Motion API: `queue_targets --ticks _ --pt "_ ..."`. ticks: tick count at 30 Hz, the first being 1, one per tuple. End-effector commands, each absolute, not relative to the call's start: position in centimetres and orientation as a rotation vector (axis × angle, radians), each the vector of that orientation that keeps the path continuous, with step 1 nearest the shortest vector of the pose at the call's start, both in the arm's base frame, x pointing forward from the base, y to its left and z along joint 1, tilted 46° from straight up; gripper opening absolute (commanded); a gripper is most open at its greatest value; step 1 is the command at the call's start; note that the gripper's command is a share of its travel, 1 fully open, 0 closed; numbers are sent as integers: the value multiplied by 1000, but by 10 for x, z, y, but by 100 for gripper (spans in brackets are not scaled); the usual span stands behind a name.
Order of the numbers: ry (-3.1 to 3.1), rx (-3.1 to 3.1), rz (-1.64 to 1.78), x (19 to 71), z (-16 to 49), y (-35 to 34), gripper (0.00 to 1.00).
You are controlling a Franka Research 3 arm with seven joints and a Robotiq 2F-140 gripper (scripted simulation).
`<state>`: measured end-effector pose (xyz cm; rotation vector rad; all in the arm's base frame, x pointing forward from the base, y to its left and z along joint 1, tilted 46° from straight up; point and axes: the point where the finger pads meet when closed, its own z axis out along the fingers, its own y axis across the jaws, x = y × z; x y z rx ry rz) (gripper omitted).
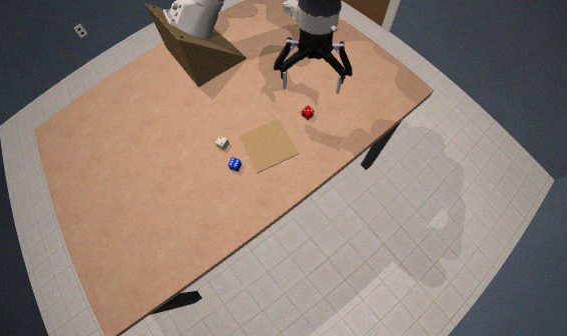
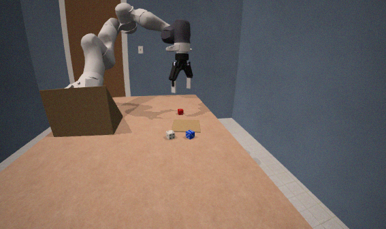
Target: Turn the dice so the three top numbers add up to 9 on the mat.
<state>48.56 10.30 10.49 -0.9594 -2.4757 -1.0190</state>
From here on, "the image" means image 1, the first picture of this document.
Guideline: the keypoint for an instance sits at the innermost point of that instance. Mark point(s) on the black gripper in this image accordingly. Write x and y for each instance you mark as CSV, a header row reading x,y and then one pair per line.
x,y
315,42

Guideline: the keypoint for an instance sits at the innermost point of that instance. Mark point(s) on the red die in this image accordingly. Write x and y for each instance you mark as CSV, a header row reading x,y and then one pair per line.
x,y
307,112

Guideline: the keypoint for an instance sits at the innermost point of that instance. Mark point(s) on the blue die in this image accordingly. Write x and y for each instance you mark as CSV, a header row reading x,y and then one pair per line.
x,y
234,164

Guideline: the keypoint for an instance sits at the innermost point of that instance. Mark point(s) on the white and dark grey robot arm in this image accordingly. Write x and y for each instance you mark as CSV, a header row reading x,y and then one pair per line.
x,y
198,17

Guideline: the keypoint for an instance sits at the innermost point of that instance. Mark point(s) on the white die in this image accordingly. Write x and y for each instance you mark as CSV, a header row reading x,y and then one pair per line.
x,y
222,142

